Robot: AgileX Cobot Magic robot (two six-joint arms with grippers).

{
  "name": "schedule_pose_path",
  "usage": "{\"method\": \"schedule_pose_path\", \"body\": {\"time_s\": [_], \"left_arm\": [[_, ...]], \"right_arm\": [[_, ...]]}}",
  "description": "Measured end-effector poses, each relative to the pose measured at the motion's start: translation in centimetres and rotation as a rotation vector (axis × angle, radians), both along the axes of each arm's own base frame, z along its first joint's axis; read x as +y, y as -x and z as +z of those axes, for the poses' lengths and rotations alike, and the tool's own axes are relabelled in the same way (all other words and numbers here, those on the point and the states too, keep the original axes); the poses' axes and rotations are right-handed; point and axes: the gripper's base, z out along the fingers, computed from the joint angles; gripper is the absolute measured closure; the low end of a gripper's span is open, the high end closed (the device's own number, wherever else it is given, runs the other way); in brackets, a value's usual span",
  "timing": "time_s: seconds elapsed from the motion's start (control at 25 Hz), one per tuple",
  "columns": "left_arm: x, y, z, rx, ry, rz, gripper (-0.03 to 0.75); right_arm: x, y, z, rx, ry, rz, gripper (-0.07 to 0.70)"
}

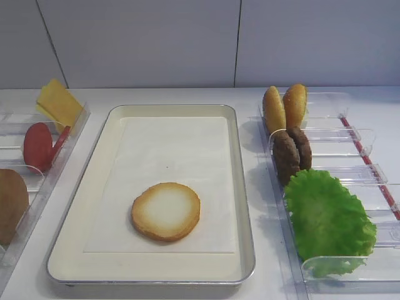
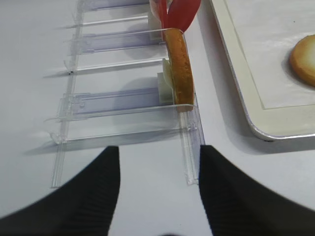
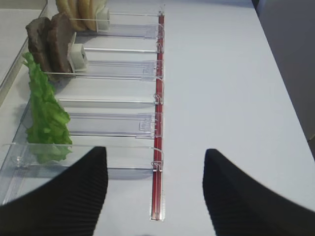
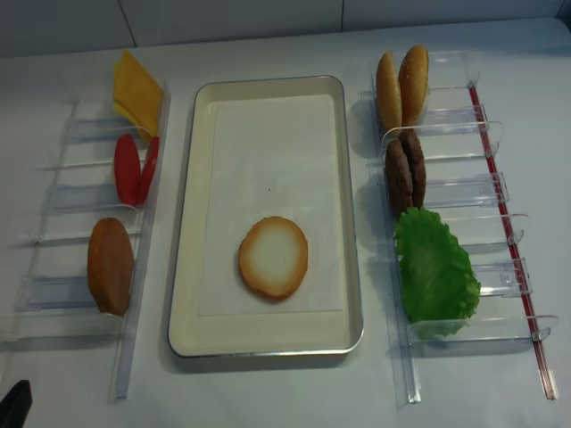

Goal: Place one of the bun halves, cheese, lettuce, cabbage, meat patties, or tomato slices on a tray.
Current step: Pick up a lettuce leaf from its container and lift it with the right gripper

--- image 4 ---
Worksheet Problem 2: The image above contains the clear acrylic left rack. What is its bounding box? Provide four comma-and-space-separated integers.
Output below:
1, 95, 170, 399

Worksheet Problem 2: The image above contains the right red tomato slice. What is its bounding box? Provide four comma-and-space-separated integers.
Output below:
137, 136, 160, 205

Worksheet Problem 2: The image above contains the orange cheese slice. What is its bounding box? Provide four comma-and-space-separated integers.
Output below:
112, 50, 163, 142

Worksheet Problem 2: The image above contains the white paper tray liner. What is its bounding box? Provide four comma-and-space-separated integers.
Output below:
199, 95, 344, 316

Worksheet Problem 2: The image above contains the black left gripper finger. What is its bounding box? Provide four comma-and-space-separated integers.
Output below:
0, 380, 32, 428

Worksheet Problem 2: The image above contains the cream metal tray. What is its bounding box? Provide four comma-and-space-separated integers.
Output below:
168, 76, 363, 358

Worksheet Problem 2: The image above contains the clear acrylic rack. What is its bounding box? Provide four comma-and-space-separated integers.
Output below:
1, 95, 170, 399
360, 53, 559, 404

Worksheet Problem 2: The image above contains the yellow cheese slice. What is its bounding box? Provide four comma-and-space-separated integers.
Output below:
113, 62, 135, 124

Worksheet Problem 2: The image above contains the right brown meat patty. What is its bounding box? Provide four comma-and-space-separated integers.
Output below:
399, 129, 426, 209

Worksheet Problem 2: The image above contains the toasted bread slice on tray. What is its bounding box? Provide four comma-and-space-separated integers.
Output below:
238, 216, 309, 300

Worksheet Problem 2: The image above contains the green lettuce leaf in rack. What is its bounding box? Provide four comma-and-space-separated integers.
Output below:
394, 207, 481, 340

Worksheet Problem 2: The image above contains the clear acrylic right rack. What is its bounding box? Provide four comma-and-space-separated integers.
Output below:
360, 53, 559, 404

